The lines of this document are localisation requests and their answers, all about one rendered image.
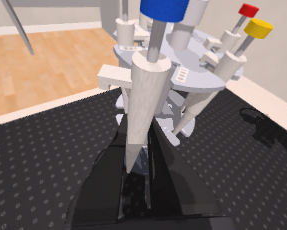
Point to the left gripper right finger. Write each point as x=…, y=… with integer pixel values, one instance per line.
x=185, y=193

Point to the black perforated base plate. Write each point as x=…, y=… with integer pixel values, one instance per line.
x=45, y=157

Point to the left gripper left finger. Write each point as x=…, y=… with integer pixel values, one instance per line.
x=98, y=199

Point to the grey pipette carousel stand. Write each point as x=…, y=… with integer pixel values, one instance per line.
x=184, y=47

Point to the white pipette with yellow button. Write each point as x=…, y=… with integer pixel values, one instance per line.
x=126, y=35
x=225, y=68

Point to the white pipette with blue button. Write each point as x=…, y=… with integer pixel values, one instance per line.
x=147, y=76

